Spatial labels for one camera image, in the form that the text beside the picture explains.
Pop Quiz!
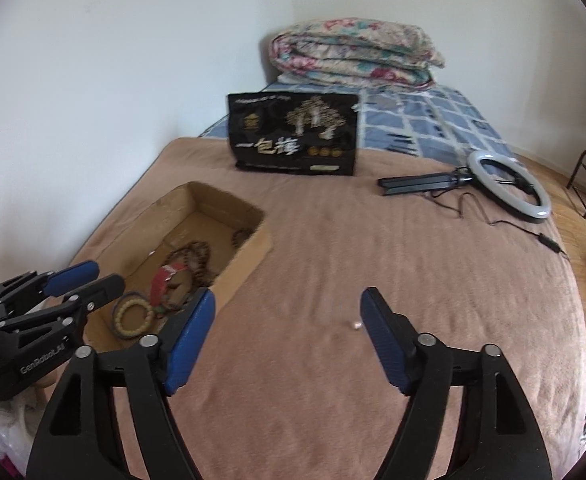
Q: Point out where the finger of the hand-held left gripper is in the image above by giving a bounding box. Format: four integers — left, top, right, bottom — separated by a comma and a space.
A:
2, 274, 126, 357
0, 260, 100, 322

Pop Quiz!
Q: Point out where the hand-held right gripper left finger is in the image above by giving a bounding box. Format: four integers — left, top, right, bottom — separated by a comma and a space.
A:
25, 287, 217, 480

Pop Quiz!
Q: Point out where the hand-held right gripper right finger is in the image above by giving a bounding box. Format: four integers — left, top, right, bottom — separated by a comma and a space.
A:
360, 287, 554, 480

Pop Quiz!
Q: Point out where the pale bead bracelet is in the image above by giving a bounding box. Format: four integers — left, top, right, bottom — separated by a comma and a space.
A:
111, 296, 156, 342

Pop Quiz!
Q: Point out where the red brown bracelet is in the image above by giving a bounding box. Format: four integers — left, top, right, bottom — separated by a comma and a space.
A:
149, 262, 196, 309

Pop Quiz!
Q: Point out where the brown wooden bead necklace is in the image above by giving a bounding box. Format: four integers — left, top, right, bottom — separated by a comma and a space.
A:
160, 228, 254, 289

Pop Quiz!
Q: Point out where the cardboard box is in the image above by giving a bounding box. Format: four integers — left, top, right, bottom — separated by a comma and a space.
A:
68, 181, 272, 356

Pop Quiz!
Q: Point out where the white cloth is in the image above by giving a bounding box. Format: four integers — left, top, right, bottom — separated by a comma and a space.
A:
0, 392, 51, 480

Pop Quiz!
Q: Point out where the pinkish brown fleece blanket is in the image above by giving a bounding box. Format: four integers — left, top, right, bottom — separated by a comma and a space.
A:
68, 136, 586, 480

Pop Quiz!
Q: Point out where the black folded tripod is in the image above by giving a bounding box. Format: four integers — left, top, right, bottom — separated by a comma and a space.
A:
377, 169, 474, 198

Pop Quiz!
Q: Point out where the blue patterned bed sheet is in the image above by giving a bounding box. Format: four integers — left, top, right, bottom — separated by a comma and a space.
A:
198, 82, 518, 161

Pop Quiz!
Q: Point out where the black printed snack bag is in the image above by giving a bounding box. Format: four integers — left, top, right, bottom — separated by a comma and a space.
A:
227, 91, 360, 177

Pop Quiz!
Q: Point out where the folded floral quilt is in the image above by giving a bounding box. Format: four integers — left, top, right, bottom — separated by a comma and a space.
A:
268, 19, 446, 87

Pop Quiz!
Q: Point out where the black cable with inline switch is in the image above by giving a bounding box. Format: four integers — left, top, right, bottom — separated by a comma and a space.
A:
430, 180, 571, 262

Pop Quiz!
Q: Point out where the white ring light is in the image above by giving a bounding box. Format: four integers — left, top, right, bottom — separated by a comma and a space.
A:
466, 150, 552, 224

